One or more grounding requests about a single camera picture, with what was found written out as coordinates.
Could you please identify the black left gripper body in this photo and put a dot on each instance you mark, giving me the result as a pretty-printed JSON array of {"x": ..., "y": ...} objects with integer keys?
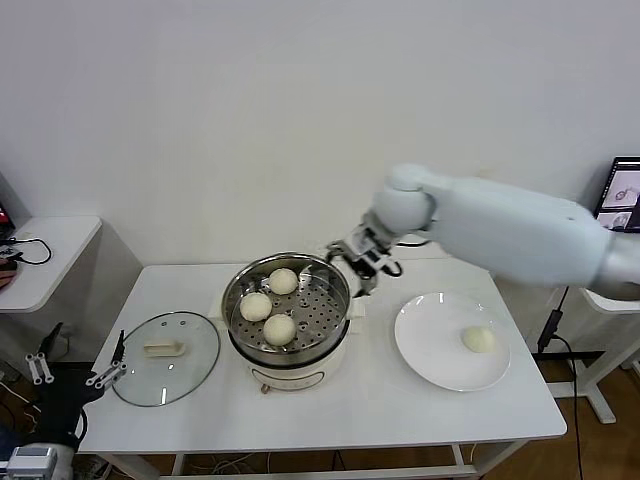
[{"x": 62, "y": 400}]

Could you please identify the small usb hub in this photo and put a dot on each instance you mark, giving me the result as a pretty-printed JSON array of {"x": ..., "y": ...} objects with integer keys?
[{"x": 10, "y": 248}]

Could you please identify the grey open laptop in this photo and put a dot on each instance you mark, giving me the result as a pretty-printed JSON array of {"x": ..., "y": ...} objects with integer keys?
[{"x": 625, "y": 200}]

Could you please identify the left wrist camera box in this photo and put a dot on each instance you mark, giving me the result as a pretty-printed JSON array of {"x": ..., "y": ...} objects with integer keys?
[{"x": 30, "y": 460}]

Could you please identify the white side table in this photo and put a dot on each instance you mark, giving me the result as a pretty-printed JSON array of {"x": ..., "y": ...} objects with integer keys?
[
  {"x": 45, "y": 265},
  {"x": 615, "y": 304}
]

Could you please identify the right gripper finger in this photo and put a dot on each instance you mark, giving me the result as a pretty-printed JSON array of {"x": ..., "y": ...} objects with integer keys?
[
  {"x": 342, "y": 249},
  {"x": 367, "y": 280}
]

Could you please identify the person's hand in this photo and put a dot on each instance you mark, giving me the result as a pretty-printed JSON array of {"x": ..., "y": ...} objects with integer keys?
[{"x": 6, "y": 275}]

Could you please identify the round white plate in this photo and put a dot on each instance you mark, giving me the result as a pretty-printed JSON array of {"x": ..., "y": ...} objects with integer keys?
[{"x": 440, "y": 340}]

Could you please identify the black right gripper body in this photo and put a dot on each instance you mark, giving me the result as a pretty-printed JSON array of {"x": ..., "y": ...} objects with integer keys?
[{"x": 372, "y": 245}]

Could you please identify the laptop with red screen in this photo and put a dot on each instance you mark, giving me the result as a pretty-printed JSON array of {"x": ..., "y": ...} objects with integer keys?
[{"x": 4, "y": 215}]

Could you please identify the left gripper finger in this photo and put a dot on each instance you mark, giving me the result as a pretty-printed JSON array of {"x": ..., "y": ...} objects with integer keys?
[
  {"x": 119, "y": 350},
  {"x": 37, "y": 367}
]

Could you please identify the cream electric cooker pot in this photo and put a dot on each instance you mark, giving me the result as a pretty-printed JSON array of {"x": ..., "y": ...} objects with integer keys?
[{"x": 290, "y": 372}]

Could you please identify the white steamed baozi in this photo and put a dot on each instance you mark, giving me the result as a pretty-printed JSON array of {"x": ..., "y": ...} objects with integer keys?
[
  {"x": 255, "y": 306},
  {"x": 279, "y": 329},
  {"x": 478, "y": 340},
  {"x": 283, "y": 281}
]

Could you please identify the perforated steel steamer basket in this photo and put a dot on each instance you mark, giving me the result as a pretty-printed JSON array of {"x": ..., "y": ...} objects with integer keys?
[{"x": 320, "y": 315}]

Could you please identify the round glass pot lid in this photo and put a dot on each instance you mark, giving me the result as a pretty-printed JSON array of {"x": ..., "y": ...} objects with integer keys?
[{"x": 165, "y": 380}]

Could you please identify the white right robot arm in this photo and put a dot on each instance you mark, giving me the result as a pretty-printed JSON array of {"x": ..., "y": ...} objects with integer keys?
[{"x": 500, "y": 225}]

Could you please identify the white table frame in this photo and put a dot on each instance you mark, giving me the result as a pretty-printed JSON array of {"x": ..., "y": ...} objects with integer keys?
[{"x": 375, "y": 471}]

